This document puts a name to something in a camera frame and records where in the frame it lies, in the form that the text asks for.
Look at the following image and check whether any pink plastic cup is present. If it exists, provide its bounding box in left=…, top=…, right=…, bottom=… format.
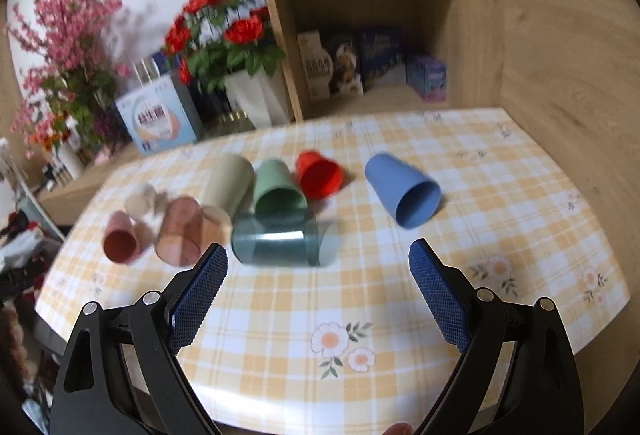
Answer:
left=102, top=210, right=140, bottom=264

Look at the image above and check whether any small white cup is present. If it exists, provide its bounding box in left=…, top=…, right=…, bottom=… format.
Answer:
left=125, top=182, right=156, bottom=221

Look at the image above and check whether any blue plastic cup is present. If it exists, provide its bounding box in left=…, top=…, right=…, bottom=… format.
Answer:
left=364, top=153, right=442, bottom=229

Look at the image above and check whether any teal transparent cup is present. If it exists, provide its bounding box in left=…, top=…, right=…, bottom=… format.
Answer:
left=230, top=210, right=341, bottom=268

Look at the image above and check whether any beige plastic cup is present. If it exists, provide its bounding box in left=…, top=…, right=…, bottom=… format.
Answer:
left=201, top=153, right=255, bottom=221

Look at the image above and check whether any green plastic cup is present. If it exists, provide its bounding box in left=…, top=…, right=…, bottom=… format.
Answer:
left=253, top=158, right=307, bottom=214

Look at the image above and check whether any red plastic cup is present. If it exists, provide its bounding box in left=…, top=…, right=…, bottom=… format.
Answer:
left=295, top=150, right=344, bottom=201

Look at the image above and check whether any low wooden cabinet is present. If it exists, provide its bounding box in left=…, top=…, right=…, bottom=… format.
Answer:
left=38, top=144, right=142, bottom=226

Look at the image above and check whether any yellow checkered tablecloth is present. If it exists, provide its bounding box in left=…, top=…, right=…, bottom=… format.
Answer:
left=36, top=109, right=630, bottom=434

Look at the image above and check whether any light blue carton box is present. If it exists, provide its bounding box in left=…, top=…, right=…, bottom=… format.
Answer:
left=116, top=74, right=203, bottom=155

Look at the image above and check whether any dark glass jar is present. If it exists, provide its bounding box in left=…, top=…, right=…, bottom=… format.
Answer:
left=189, top=82, right=255, bottom=140

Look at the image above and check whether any pink blossom bouquet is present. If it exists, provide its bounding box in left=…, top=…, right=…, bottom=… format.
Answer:
left=6, top=0, right=130, bottom=158

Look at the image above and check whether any white vase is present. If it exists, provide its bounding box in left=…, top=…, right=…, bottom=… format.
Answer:
left=224, top=66, right=293, bottom=129

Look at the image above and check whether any purple small box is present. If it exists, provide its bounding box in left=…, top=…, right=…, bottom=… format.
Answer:
left=406, top=54, right=447, bottom=102

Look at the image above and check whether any dark blue box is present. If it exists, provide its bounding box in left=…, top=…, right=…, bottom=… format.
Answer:
left=358, top=26, right=406, bottom=91

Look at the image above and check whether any dark cartoon box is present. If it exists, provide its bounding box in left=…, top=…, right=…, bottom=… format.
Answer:
left=326, top=32, right=363, bottom=97

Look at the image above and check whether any red rose bouquet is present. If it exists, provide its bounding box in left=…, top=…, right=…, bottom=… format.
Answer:
left=162, top=0, right=285, bottom=92

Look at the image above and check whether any white snack box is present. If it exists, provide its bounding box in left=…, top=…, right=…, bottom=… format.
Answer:
left=297, top=31, right=333, bottom=100

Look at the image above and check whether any wooden shelf unit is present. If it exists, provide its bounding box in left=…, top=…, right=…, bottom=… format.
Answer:
left=246, top=0, right=504, bottom=123

